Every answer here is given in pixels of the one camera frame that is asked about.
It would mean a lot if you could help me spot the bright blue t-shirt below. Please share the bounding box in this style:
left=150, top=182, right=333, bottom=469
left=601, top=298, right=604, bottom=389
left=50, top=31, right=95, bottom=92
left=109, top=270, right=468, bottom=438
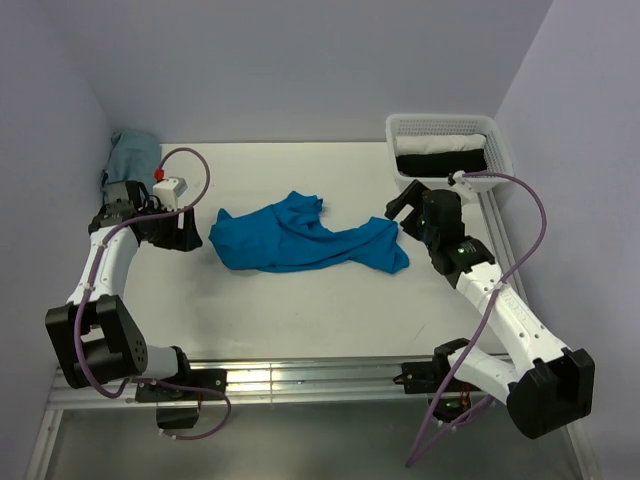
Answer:
left=209, top=191, right=410, bottom=274

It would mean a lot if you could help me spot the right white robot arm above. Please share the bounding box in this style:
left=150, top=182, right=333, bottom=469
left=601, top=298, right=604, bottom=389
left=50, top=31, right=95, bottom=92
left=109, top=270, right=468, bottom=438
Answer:
left=385, top=180, right=595, bottom=439

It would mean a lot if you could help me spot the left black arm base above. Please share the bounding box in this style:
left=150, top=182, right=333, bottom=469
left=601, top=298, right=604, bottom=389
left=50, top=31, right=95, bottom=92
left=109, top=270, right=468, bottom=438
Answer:
left=134, top=368, right=228, bottom=434

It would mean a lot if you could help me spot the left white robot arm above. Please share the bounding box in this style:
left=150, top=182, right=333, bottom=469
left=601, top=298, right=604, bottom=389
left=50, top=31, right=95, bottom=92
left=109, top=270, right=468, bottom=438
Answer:
left=45, top=177, right=203, bottom=399

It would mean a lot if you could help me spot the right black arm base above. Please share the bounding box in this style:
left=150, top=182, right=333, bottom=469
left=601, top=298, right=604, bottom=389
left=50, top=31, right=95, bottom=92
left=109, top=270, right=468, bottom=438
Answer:
left=393, top=338, right=479, bottom=429

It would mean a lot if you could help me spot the black rolled t-shirt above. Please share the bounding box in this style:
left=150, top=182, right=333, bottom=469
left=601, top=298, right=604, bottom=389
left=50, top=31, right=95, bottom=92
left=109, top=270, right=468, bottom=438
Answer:
left=396, top=149, right=487, bottom=178

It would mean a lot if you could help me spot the white perforated plastic basket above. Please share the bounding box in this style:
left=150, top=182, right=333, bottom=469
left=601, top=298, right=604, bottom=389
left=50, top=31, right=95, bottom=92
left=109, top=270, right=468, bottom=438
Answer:
left=385, top=113, right=513, bottom=190

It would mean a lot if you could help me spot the white rolled t-shirt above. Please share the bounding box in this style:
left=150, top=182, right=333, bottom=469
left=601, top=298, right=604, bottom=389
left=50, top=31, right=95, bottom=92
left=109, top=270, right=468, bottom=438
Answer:
left=394, top=134, right=486, bottom=155

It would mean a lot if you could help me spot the grey-blue crumpled t-shirt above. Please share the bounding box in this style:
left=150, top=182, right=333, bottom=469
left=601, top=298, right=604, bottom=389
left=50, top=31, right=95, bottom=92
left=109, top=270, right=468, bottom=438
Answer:
left=101, top=129, right=161, bottom=202

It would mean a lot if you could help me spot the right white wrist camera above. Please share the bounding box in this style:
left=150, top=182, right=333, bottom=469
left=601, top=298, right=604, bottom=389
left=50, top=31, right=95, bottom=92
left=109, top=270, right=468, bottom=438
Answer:
left=447, top=171, right=477, bottom=205

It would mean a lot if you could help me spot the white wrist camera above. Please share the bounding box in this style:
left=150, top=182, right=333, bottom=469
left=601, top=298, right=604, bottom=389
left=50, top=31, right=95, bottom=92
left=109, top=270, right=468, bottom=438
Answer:
left=447, top=171, right=477, bottom=205
left=152, top=168, right=188, bottom=211

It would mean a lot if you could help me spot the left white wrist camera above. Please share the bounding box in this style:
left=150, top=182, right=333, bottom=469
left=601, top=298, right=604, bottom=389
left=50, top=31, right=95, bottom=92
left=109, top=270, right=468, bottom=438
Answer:
left=152, top=168, right=188, bottom=211

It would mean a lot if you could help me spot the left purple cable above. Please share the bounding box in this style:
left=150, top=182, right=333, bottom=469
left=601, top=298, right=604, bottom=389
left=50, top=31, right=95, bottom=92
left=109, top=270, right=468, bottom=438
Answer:
left=73, top=146, right=232, bottom=442

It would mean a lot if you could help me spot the aluminium front rail frame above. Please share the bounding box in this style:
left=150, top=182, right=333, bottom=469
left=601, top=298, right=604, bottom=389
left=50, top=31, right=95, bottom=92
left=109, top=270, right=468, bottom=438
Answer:
left=27, top=357, right=600, bottom=479

